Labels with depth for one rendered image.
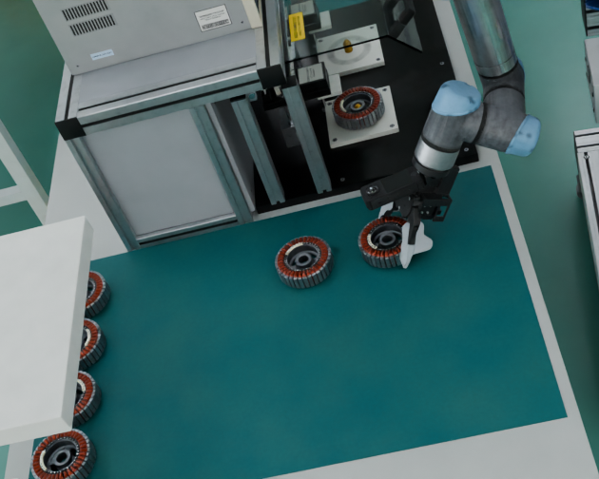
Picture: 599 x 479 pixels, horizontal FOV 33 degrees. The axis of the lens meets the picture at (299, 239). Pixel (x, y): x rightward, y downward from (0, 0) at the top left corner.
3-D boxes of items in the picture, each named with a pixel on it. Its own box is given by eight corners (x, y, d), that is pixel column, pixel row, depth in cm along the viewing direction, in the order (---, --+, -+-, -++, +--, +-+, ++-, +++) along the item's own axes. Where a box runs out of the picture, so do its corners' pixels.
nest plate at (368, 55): (376, 28, 241) (376, 24, 240) (385, 65, 230) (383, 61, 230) (317, 44, 243) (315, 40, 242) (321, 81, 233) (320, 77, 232)
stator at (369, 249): (406, 219, 198) (402, 205, 196) (427, 256, 191) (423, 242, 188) (354, 239, 198) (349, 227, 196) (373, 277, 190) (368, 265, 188)
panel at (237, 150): (246, 31, 255) (208, -73, 234) (256, 210, 209) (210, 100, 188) (241, 32, 255) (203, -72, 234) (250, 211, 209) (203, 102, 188)
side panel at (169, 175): (253, 212, 212) (203, 95, 189) (253, 221, 210) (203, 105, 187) (128, 241, 216) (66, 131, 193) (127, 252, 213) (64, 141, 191)
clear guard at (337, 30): (405, -14, 208) (399, -40, 204) (422, 52, 191) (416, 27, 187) (254, 26, 213) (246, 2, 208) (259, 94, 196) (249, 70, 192)
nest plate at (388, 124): (390, 89, 224) (389, 85, 223) (399, 131, 214) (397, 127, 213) (325, 105, 226) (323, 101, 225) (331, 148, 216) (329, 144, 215)
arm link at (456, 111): (489, 106, 171) (441, 93, 170) (466, 159, 177) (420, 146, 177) (485, 85, 177) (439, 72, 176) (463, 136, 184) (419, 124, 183)
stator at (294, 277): (345, 266, 194) (341, 254, 191) (299, 299, 191) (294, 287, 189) (314, 238, 202) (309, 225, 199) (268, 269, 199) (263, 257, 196)
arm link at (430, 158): (430, 152, 176) (413, 126, 182) (421, 173, 179) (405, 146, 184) (467, 154, 179) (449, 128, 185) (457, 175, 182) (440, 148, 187)
